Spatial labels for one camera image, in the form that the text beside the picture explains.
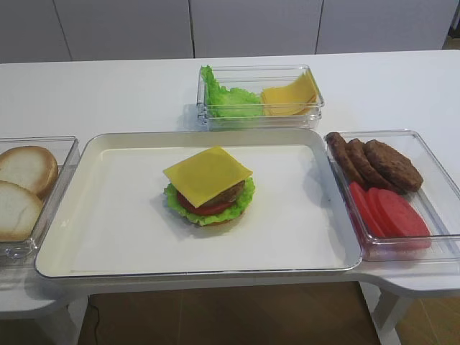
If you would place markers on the yellow cheese slice on burger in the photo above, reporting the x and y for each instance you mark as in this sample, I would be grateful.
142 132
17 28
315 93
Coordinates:
203 176

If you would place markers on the green lettuce leaf on burger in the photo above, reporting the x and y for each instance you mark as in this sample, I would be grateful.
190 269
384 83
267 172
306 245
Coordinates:
241 203

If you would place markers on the green lettuce leaves in bin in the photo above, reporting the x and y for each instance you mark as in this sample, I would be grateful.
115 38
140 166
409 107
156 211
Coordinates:
226 102

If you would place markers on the clear bin lettuce and cheese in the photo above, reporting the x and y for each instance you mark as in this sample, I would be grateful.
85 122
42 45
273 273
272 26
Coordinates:
256 78

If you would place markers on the yellow cheese slice stack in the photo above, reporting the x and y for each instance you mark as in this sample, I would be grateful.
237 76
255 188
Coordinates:
291 100

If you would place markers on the brown patty on burger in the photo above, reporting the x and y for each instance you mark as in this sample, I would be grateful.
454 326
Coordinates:
227 196

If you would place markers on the red tomato slice on burger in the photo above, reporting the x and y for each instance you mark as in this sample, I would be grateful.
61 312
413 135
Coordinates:
204 210

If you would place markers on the bottom burger bun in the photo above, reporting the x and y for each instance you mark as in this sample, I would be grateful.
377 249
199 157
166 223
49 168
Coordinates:
219 219

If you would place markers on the left brown meat patty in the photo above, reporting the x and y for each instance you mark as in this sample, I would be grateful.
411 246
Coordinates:
337 146

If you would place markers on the brown meat patty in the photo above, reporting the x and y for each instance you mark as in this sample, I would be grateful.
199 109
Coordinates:
354 149
337 146
393 166

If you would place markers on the white serving tray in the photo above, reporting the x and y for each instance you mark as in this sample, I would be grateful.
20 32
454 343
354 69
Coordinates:
113 218

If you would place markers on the left red tomato slice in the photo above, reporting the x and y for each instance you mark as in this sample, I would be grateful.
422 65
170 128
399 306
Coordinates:
359 196

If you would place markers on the middle brown meat patty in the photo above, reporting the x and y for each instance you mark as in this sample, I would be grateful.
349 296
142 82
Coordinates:
354 149

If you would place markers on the middle red tomato slice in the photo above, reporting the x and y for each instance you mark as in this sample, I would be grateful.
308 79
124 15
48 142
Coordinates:
371 198

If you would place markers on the right brown meat patty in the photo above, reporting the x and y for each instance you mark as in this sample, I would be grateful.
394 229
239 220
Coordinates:
393 166

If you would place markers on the clear bin patties and tomato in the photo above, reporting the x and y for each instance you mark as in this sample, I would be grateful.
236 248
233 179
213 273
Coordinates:
437 203

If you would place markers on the right red tomato slice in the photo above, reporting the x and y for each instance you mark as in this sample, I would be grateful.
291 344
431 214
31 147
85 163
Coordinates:
398 215

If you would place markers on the clear bin with buns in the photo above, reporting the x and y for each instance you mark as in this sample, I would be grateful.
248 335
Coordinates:
65 151

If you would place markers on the far bun half in bin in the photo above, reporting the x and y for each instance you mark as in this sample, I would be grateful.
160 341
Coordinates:
31 167

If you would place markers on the bun half in bin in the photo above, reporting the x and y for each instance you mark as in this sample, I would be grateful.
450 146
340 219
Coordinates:
20 210
31 167

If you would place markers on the near bun half in bin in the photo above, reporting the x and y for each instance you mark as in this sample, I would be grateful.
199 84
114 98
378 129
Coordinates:
20 210

